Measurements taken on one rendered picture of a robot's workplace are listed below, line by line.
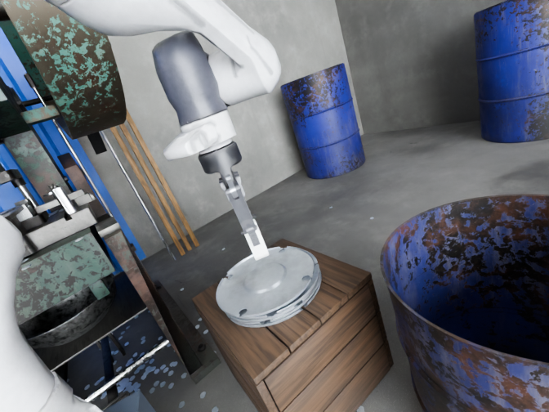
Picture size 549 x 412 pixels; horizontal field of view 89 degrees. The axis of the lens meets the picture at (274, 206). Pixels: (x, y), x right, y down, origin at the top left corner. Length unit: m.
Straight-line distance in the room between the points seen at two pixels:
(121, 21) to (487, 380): 0.65
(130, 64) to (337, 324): 2.26
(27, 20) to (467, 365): 1.05
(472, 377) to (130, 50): 2.53
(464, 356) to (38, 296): 1.01
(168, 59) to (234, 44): 0.10
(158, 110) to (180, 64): 2.01
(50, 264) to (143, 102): 1.68
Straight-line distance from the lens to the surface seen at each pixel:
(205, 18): 0.46
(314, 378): 0.78
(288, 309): 0.71
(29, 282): 1.05
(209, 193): 2.59
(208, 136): 0.48
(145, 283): 1.02
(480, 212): 0.80
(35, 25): 0.93
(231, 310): 0.77
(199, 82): 0.49
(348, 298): 0.76
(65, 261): 1.03
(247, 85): 0.54
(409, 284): 0.77
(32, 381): 0.49
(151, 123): 2.47
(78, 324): 1.19
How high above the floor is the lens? 0.83
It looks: 20 degrees down
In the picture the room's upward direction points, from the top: 20 degrees counter-clockwise
